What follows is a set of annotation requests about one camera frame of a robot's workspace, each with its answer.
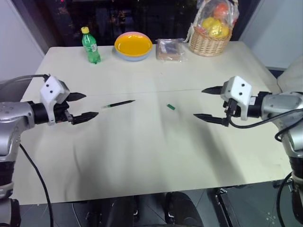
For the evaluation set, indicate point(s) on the orange fruit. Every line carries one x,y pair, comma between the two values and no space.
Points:
221,9

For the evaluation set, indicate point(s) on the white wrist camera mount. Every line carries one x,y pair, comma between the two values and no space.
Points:
237,91
50,91

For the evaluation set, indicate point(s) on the yellow bowl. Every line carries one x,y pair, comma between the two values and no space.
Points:
133,45

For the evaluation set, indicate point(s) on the woven wicker basket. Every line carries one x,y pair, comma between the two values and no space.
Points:
208,43

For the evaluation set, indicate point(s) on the black frame under table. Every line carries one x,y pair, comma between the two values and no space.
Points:
223,208

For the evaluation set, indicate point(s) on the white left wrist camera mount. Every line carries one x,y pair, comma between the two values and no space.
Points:
50,91

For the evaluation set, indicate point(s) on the green pen cap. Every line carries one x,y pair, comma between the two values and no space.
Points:
171,107

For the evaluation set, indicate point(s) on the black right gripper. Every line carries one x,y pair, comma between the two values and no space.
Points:
233,107

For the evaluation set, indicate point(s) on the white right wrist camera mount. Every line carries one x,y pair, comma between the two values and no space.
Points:
237,91

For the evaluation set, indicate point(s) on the dark rounded shape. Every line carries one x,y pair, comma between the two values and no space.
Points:
182,210

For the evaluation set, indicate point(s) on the yellow fruit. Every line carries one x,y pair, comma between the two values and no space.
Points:
209,23
219,30

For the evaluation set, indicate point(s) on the clear plastic bagged packet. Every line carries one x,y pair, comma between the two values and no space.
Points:
169,49

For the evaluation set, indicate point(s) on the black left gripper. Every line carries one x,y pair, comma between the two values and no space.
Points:
62,113

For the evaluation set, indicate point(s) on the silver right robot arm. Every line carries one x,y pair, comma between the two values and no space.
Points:
284,106

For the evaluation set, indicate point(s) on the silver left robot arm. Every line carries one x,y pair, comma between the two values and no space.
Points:
14,123

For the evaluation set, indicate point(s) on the green plastic soda bottle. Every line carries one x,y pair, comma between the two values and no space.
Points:
92,48

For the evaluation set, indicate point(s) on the black uncapped pen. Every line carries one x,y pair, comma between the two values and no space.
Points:
120,103

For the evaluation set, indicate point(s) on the light blue bowl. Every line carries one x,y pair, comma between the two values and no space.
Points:
132,57

